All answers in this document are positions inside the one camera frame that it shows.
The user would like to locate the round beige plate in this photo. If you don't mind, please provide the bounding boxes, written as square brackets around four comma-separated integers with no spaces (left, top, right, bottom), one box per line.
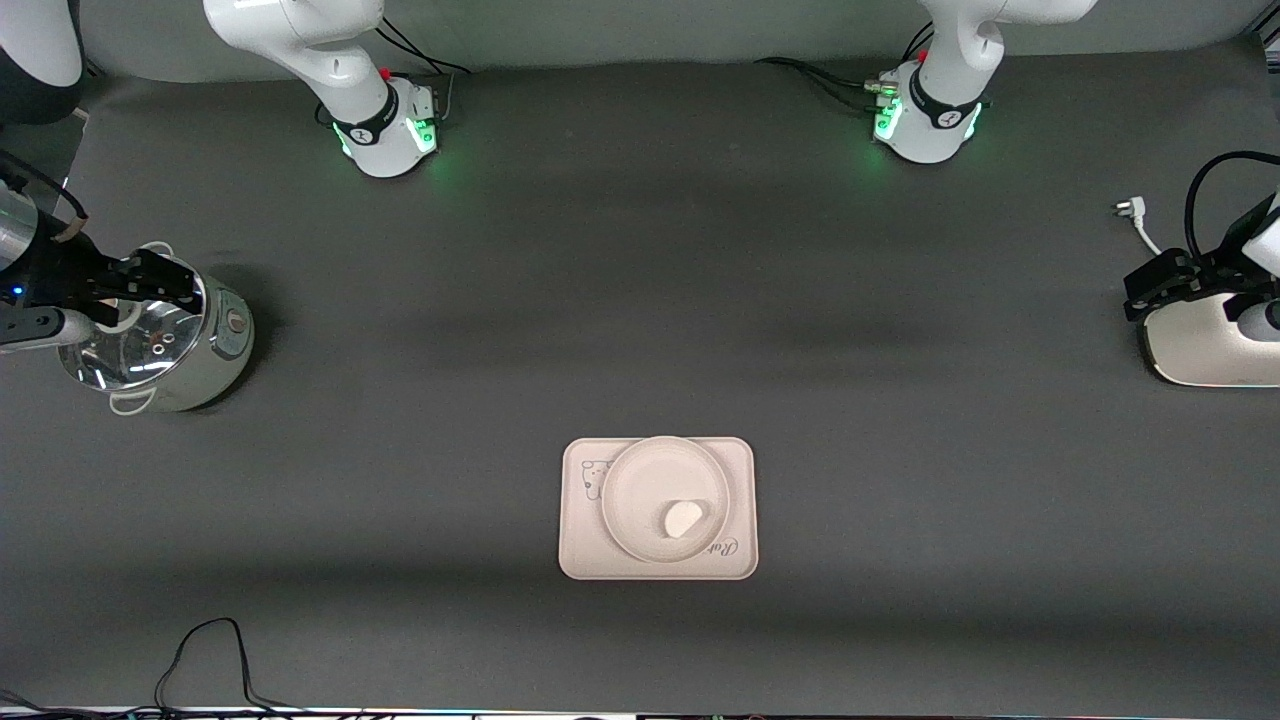
[601,435,732,564]

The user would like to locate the beige rectangular printed tray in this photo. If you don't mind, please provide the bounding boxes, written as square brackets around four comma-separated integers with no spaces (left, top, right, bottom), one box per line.
[558,437,759,581]

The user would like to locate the white rounded appliance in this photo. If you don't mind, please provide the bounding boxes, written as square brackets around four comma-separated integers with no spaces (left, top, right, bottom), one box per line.
[1140,295,1280,388]

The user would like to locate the silver steel pot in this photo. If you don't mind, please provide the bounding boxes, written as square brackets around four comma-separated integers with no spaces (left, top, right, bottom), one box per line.
[58,242,256,416]

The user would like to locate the dark grey table mat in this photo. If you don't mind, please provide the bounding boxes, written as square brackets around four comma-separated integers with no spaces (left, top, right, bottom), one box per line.
[0,35,1280,713]

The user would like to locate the white power plug with cable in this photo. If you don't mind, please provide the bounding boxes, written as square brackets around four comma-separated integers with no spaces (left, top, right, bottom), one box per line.
[1113,198,1166,257]

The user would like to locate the thick black arm hose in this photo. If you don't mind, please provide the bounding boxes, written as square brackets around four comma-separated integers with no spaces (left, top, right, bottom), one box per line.
[1185,150,1280,263]

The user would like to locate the black right arm base cables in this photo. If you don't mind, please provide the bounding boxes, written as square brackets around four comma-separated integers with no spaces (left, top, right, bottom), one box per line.
[375,15,471,126]

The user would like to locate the black arm base cables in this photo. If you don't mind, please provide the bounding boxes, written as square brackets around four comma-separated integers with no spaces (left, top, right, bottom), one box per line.
[375,15,471,126]
[755,20,936,111]

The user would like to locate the thin black loose cable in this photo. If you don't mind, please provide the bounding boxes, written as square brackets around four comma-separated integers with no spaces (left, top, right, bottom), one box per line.
[0,617,331,720]

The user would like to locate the black left arm base cables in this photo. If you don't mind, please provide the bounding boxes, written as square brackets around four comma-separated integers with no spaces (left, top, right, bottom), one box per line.
[755,20,936,111]

